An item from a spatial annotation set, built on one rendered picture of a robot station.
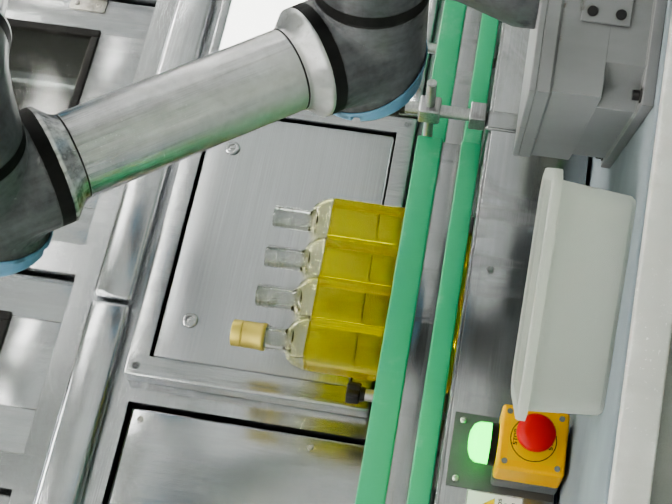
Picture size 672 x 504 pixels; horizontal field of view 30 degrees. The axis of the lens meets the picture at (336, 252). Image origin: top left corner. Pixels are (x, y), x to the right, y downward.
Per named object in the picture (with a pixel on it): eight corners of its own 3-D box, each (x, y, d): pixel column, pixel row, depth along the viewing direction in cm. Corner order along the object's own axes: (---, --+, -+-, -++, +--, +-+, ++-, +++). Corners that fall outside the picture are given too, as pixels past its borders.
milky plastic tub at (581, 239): (596, 403, 124) (509, 389, 125) (632, 179, 122) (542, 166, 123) (616, 442, 107) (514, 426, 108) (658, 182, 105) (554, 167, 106)
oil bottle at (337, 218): (471, 235, 168) (314, 212, 170) (474, 215, 163) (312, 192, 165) (465, 272, 166) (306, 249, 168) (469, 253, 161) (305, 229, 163)
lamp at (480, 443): (496, 431, 135) (469, 426, 136) (500, 417, 131) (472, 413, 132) (492, 471, 134) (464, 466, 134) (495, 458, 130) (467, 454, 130)
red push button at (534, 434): (515, 419, 130) (519, 408, 127) (554, 425, 130) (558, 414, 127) (511, 456, 129) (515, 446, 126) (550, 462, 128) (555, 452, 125)
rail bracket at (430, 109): (480, 152, 166) (386, 139, 167) (491, 79, 151) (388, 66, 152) (477, 171, 164) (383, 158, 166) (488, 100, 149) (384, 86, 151)
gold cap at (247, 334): (262, 356, 159) (228, 351, 159) (268, 339, 162) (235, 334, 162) (263, 335, 157) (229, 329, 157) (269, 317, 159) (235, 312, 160)
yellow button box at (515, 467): (565, 434, 136) (497, 424, 137) (575, 412, 130) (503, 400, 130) (559, 497, 133) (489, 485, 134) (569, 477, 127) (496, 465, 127)
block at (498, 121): (534, 151, 163) (481, 144, 164) (544, 111, 155) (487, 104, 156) (532, 175, 162) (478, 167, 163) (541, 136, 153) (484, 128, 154)
